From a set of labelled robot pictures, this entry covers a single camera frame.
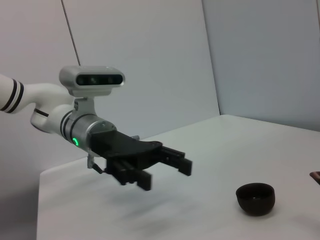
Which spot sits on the small dark teacup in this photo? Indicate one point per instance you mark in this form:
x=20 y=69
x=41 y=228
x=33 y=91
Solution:
x=255 y=200

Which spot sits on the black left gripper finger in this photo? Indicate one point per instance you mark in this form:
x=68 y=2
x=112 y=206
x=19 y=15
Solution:
x=183 y=165
x=144 y=180

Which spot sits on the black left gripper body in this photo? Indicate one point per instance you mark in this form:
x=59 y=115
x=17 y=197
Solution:
x=125 y=147

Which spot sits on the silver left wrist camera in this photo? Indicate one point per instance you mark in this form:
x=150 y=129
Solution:
x=100 y=80

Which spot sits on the black round teapot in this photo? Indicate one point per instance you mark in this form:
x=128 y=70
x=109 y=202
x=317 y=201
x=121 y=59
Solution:
x=316 y=177

